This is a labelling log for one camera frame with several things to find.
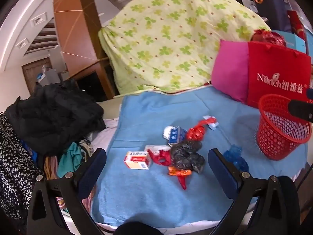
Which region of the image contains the red plastic wrapper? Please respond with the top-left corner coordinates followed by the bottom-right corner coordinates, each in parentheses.
top-left (186, 125), bottom-right (207, 141)
top-left (149, 150), bottom-right (172, 166)

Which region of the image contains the black cloth pile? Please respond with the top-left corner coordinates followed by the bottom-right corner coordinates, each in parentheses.
top-left (5, 80), bottom-right (107, 156)

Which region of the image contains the pink pillow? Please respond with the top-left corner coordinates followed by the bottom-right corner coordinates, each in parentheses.
top-left (211, 39), bottom-right (250, 104)

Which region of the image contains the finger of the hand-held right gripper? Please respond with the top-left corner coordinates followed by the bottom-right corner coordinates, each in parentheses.
top-left (288, 98), bottom-right (313, 123)

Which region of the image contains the red paper shopping bag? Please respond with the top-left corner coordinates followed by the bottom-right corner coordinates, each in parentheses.
top-left (246, 42), bottom-right (313, 109)

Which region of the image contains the green clover print quilt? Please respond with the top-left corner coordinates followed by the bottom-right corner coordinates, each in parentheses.
top-left (98, 0), bottom-right (272, 95)

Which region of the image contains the white red paper piece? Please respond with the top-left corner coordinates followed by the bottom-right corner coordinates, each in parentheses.
top-left (144, 145), bottom-right (172, 153)

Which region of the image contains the orange white small carton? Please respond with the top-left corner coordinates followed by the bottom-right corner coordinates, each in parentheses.
top-left (123, 151), bottom-right (153, 170)

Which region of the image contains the teal cloth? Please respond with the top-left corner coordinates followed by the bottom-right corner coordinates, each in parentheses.
top-left (57, 142), bottom-right (82, 178)

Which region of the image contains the wooden cabinet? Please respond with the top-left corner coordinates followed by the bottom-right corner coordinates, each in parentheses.
top-left (53, 0), bottom-right (115, 101)

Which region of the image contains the red plastic bag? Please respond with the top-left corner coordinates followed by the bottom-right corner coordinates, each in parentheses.
top-left (252, 29), bottom-right (286, 47)

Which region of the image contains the black white dotted cloth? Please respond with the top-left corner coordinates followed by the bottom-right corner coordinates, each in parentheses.
top-left (0, 114), bottom-right (46, 228)

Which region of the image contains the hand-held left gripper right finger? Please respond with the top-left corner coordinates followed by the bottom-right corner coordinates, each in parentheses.
top-left (208, 148), bottom-right (301, 235)

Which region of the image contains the light blue cardboard box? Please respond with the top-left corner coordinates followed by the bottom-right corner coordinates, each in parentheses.
top-left (271, 31), bottom-right (309, 54)

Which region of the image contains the brown wooden door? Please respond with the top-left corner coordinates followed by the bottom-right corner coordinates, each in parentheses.
top-left (22, 57), bottom-right (53, 96)

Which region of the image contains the red mesh plastic basket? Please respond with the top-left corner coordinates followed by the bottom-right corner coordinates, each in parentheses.
top-left (254, 94), bottom-right (312, 161)

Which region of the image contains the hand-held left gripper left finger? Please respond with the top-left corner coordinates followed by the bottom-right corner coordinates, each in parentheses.
top-left (26, 148), bottom-right (107, 235)

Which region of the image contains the red gift box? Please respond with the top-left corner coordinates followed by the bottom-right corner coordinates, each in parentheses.
top-left (287, 10), bottom-right (306, 41)

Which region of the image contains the blue plastic bag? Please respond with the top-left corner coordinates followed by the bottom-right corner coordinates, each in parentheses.
top-left (223, 145), bottom-right (249, 173)

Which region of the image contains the orange plastic wrapper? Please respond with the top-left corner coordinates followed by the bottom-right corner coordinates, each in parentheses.
top-left (168, 166), bottom-right (192, 190)

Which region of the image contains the light blue blanket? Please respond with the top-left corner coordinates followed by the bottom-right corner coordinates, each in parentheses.
top-left (92, 84), bottom-right (309, 228)

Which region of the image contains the black plastic bag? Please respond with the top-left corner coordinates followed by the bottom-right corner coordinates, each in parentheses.
top-left (170, 139), bottom-right (206, 174)

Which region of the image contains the blue white toothpaste carton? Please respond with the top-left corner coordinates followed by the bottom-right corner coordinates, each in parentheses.
top-left (163, 126), bottom-right (187, 146)

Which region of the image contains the navy bag with orange handle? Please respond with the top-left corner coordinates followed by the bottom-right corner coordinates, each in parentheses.
top-left (253, 0), bottom-right (291, 33)

